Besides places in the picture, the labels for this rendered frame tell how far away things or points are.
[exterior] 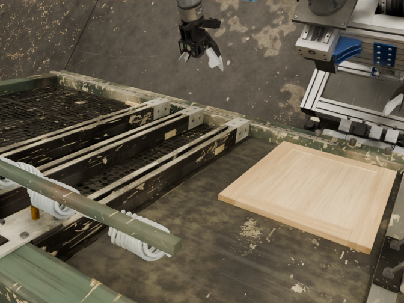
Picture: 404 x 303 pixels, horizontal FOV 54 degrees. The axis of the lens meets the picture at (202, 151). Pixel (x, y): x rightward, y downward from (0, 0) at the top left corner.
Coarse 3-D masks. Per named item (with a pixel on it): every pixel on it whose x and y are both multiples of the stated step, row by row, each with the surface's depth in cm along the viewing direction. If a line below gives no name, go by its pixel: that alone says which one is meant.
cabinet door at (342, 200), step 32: (288, 160) 146; (320, 160) 148; (352, 160) 150; (224, 192) 118; (256, 192) 121; (288, 192) 122; (320, 192) 124; (352, 192) 126; (384, 192) 127; (288, 224) 108; (320, 224) 106; (352, 224) 108
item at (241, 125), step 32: (224, 128) 156; (160, 160) 124; (192, 160) 132; (96, 192) 102; (128, 192) 105; (0, 224) 80; (32, 224) 81; (64, 224) 88; (96, 224) 97; (0, 256) 72
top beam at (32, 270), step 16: (16, 256) 73; (32, 256) 74; (48, 256) 74; (0, 272) 69; (16, 272) 69; (32, 272) 70; (48, 272) 70; (64, 272) 70; (80, 272) 70; (0, 288) 68; (16, 288) 66; (32, 288) 66; (48, 288) 66; (64, 288) 67; (80, 288) 67; (96, 288) 67
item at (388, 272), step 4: (400, 264) 82; (384, 268) 86; (388, 268) 85; (396, 268) 83; (400, 268) 82; (384, 272) 84; (388, 272) 83; (392, 272) 83; (384, 276) 84; (388, 276) 83; (392, 276) 83
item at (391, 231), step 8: (400, 184) 129; (400, 192) 123; (400, 200) 118; (400, 208) 114; (392, 216) 109; (400, 216) 109; (392, 224) 105; (400, 224) 106; (392, 232) 102; (400, 232) 102; (376, 288) 82; (368, 296) 79; (376, 296) 79; (384, 296) 80; (392, 296) 80
